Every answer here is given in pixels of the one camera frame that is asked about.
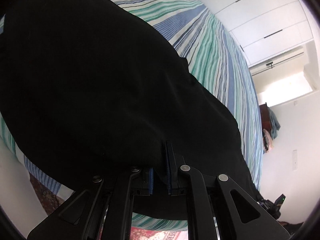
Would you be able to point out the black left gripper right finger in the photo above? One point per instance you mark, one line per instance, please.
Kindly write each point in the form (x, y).
(215, 207)

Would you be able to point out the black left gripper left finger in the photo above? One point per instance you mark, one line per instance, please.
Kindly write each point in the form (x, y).
(141, 181)

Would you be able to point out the black pants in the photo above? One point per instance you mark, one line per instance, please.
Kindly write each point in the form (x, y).
(88, 89)

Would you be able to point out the pile of clothes in basket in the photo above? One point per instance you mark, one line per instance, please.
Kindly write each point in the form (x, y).
(267, 141)

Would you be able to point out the grey-blue cloth on dresser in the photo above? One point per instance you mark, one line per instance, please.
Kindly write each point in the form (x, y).
(275, 126)

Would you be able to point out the dark wooden dresser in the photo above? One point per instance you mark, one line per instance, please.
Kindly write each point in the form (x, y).
(265, 117)

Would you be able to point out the white built-in wardrobe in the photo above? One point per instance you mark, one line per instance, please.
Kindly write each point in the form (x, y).
(263, 28)

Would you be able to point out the striped blue green bedspread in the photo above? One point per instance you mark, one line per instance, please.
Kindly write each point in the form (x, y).
(214, 59)

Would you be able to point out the white door with black handle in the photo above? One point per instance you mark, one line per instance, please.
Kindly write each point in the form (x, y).
(288, 76)

